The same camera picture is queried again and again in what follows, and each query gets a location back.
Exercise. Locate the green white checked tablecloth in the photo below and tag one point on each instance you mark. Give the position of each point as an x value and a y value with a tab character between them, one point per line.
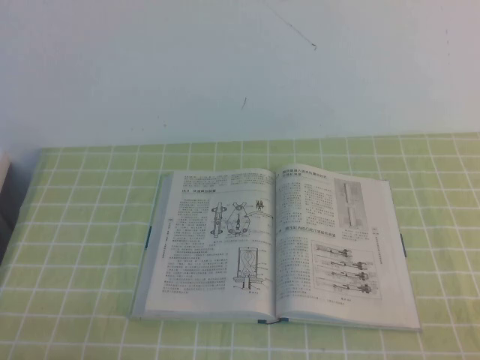
75	281

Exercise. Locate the technical hardcover book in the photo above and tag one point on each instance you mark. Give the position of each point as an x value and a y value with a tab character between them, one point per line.
210	270

